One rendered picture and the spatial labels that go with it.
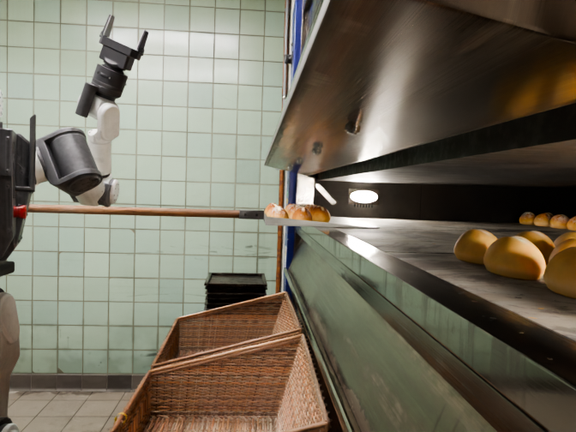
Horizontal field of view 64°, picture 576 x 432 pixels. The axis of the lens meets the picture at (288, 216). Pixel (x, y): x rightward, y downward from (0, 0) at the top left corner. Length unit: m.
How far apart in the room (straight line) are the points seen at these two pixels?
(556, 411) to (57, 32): 3.19
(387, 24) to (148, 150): 2.76
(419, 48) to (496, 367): 0.24
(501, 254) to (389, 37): 0.43
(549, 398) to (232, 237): 2.69
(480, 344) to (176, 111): 2.73
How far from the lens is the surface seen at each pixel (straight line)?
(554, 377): 0.34
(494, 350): 0.40
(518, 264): 0.68
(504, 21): 0.29
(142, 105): 3.06
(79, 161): 1.28
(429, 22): 0.30
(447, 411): 0.55
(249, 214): 1.69
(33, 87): 3.28
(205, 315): 2.06
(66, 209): 1.82
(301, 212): 1.47
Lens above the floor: 1.29
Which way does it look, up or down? 3 degrees down
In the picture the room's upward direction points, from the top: 2 degrees clockwise
